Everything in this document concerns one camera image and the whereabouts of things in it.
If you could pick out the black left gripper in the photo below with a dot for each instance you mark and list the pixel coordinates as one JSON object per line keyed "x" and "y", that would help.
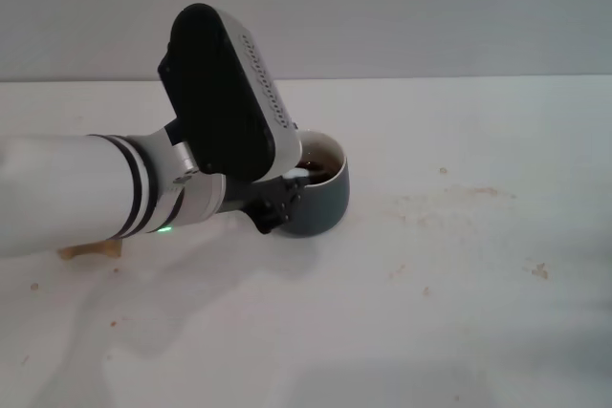
{"x": 239, "y": 195}

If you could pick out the grey ceramic cup with coffee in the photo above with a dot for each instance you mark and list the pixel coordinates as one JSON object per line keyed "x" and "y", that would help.
{"x": 330, "y": 202}

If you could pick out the light notched wooden block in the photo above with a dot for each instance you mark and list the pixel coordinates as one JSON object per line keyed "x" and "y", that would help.
{"x": 95, "y": 250}

